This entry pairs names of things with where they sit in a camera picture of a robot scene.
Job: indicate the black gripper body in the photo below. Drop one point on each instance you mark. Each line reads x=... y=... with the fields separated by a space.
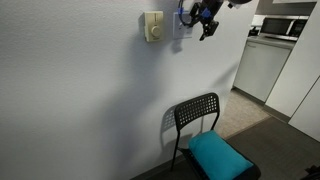
x=214 y=6

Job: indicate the black perforated metal chair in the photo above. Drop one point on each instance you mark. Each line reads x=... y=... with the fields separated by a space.
x=200 y=117

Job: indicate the white light switch plate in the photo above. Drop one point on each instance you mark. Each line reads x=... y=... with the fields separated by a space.
x=181 y=31

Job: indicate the black countertop appliance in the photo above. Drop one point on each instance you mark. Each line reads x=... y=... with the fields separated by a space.
x=254 y=31

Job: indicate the white kitchen base cabinet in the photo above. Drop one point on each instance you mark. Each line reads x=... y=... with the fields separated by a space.
x=260 y=66

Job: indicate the tall white cabinet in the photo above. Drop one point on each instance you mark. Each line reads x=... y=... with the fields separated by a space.
x=296 y=70

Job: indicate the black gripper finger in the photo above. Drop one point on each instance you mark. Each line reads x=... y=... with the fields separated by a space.
x=213 y=27
x=203 y=33

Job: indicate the short white cabinet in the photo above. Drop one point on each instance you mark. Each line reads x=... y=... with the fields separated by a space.
x=308 y=110

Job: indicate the teal cushion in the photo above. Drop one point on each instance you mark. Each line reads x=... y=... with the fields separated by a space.
x=216 y=156

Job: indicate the beige dial wall control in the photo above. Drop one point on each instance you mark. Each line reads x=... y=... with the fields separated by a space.
x=154 y=26

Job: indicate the stainless microwave oven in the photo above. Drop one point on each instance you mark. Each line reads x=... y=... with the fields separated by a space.
x=280 y=26

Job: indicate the black stand base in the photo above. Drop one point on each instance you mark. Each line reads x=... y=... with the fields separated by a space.
x=314 y=173

